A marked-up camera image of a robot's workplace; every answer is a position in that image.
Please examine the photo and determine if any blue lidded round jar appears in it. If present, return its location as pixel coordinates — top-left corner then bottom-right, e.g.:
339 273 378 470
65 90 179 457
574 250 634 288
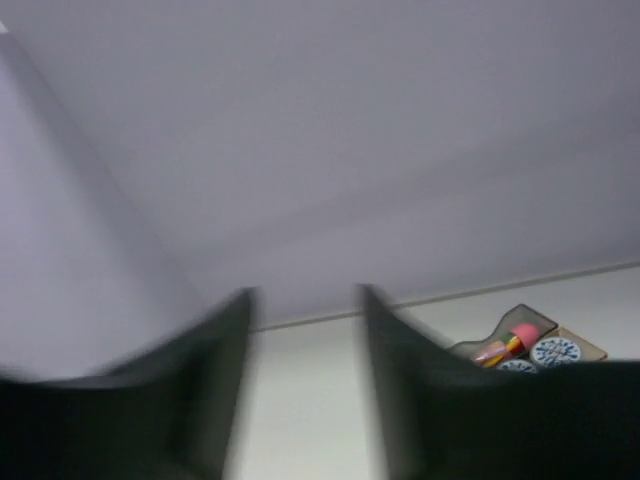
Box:
496 359 538 374

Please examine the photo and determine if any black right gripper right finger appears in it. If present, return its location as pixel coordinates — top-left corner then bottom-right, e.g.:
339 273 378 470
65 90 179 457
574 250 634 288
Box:
360 285 639 479

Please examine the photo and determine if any smoky grey plastic bin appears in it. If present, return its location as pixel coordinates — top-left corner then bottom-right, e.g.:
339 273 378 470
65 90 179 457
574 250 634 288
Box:
449 304 558 364

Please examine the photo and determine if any pink capped eraser bottle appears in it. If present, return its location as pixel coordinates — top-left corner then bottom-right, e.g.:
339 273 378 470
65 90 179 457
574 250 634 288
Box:
471 323 541 368

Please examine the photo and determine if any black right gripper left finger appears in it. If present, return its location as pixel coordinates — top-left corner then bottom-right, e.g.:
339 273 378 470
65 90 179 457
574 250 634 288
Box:
1 288 256 479

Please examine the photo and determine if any amber plastic bin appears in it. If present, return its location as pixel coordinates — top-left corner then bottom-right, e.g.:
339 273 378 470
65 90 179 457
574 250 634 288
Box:
529 327 608 368

